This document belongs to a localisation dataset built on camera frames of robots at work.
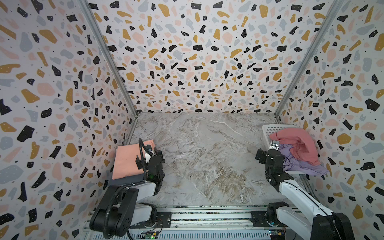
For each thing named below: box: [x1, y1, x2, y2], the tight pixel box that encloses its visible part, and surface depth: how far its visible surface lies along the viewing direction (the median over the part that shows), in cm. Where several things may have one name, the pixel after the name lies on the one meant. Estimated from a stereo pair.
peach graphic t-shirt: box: [112, 139, 156, 180], surface depth 92 cm
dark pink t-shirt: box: [269, 127, 321, 166], surface depth 87 cm
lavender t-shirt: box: [279, 144, 329, 175], surface depth 89 cm
